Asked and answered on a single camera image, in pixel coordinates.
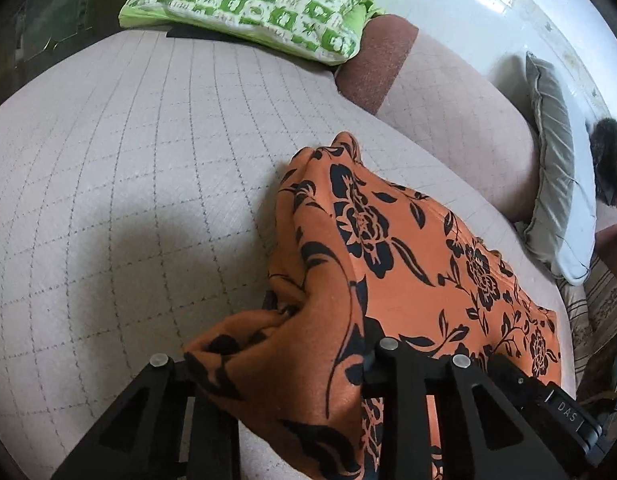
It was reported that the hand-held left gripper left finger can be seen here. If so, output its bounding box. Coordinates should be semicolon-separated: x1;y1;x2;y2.
52;354;240;480

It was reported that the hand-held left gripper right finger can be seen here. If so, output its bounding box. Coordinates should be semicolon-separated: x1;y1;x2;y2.
363;337;557;480

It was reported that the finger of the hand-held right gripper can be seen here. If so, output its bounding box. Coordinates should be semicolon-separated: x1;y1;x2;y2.
489;355;554;406

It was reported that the orange black floral shirt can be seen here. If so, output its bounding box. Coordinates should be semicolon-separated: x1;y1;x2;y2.
183;132;562;480

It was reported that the small striped pillow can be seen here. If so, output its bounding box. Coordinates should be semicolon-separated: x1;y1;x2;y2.
559;255;617;386

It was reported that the grey pillow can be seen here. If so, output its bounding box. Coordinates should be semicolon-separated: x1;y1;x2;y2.
523;52;597;286

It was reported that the black fur hat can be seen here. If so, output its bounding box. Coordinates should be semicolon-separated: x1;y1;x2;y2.
589;117;617;206

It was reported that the pink quilted sofa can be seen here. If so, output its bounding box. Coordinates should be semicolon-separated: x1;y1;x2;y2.
0;12;617;480

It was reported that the green checked folded blanket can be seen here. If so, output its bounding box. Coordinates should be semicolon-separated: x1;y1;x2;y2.
118;0;384;66

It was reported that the wooden door with glass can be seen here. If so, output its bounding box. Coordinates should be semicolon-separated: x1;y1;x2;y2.
0;0;154;111

